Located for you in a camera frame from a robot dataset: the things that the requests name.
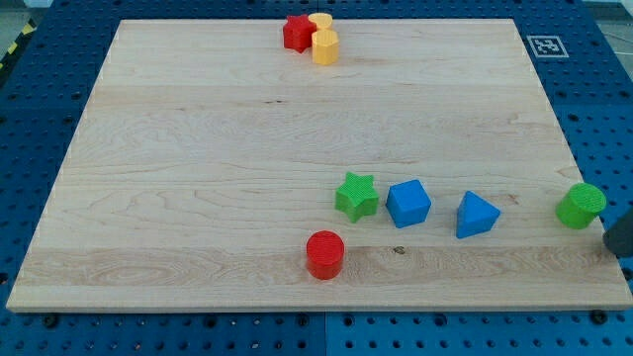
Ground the dark grey pusher tip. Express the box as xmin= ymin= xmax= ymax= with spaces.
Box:
xmin=602 ymin=209 xmax=632 ymax=258

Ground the green cylinder block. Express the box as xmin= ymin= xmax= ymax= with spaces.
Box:
xmin=555 ymin=183 xmax=607 ymax=229

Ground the blue triangle block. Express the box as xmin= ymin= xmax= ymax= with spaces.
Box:
xmin=456 ymin=191 xmax=501 ymax=239

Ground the white fiducial marker tag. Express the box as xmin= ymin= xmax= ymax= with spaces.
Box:
xmin=527 ymin=35 xmax=569 ymax=58

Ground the blue cube block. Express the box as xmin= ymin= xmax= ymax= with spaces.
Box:
xmin=386 ymin=179 xmax=431 ymax=228

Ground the green star block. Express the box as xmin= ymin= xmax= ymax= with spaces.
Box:
xmin=334 ymin=172 xmax=380 ymax=223

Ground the red cylinder block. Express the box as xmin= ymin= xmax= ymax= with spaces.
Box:
xmin=306 ymin=230 xmax=345 ymax=280

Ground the yellow hexagon block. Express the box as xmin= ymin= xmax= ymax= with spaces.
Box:
xmin=312 ymin=30 xmax=339 ymax=65

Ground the yellow cylinder block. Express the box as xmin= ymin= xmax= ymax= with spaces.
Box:
xmin=308 ymin=12 xmax=333 ymax=30

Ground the red star block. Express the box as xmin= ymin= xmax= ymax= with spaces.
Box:
xmin=282 ymin=14 xmax=317 ymax=53

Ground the wooden board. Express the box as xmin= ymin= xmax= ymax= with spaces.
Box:
xmin=7 ymin=19 xmax=632 ymax=312

